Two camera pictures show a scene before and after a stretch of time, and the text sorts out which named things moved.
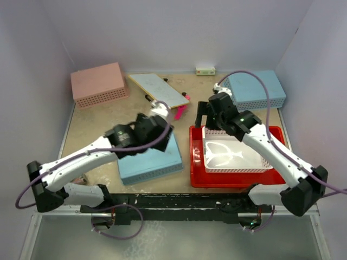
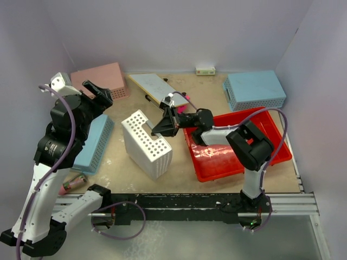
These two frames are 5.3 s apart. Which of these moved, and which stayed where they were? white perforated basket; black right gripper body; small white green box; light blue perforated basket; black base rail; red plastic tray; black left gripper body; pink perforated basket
Moved: white perforated basket; black left gripper body; black right gripper body; red plastic tray
Stayed: black base rail; light blue perforated basket; pink perforated basket; small white green box
